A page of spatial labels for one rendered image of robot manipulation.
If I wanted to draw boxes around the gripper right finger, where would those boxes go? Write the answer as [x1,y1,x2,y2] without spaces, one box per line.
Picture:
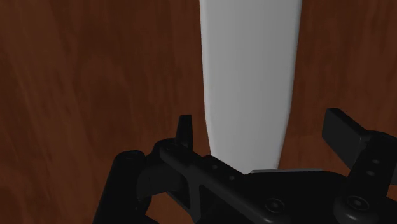
[321,108,397,224]

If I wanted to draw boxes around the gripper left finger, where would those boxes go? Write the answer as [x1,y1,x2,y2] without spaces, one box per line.
[92,114,286,224]

